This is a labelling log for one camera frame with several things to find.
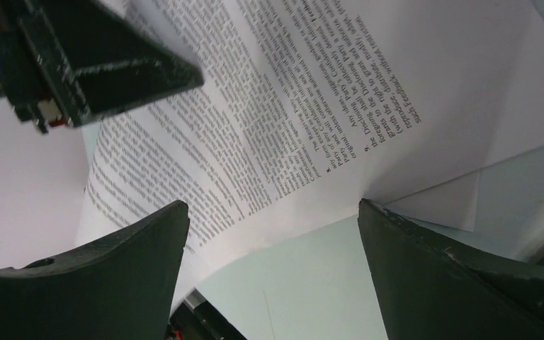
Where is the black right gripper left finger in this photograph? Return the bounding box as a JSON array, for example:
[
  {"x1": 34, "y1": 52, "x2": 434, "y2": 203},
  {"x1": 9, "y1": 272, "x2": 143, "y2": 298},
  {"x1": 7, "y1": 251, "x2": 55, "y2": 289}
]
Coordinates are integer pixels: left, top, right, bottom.
[{"x1": 0, "y1": 200, "x2": 190, "y2": 339}]

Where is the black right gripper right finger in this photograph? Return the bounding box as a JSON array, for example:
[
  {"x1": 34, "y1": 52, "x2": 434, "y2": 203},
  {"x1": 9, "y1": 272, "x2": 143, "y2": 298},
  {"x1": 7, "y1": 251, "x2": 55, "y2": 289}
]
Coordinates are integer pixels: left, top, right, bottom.
[{"x1": 358, "y1": 199, "x2": 544, "y2": 339}]

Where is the large printed paper sheet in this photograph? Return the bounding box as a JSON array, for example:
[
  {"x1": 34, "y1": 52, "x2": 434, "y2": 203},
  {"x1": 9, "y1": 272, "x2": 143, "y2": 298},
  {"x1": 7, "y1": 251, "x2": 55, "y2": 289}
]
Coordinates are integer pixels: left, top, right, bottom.
[{"x1": 76, "y1": 1, "x2": 530, "y2": 304}]

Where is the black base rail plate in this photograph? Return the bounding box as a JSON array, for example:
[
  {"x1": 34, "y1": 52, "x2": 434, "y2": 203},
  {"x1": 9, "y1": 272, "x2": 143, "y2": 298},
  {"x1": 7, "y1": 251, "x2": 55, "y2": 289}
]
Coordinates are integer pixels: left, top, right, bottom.
[{"x1": 166, "y1": 302, "x2": 247, "y2": 340}]

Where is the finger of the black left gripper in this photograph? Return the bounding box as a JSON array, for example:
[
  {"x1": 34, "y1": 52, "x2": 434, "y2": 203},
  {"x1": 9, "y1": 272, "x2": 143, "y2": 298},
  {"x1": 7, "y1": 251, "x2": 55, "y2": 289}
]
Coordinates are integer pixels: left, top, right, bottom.
[{"x1": 0, "y1": 1, "x2": 204, "y2": 134}]

